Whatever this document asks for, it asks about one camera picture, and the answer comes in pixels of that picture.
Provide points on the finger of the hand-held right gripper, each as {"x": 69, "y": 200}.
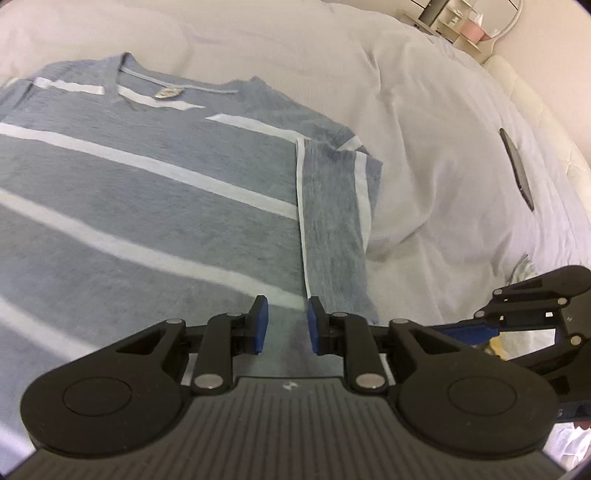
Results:
{"x": 475, "y": 332}
{"x": 575, "y": 344}

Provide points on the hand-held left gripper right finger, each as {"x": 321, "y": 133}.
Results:
{"x": 316, "y": 325}

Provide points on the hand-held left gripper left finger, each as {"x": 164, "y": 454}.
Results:
{"x": 262, "y": 325}

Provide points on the blue white-striped shirt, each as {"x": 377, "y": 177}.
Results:
{"x": 138, "y": 207}

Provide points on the black flat device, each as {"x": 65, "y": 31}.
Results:
{"x": 517, "y": 166}

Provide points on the cream padded headboard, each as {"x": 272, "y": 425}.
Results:
{"x": 545, "y": 115}

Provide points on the pink box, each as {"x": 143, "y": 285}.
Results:
{"x": 473, "y": 30}

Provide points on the white shelf unit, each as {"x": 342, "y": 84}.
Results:
{"x": 443, "y": 18}

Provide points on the round wall mirror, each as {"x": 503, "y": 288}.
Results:
{"x": 505, "y": 18}

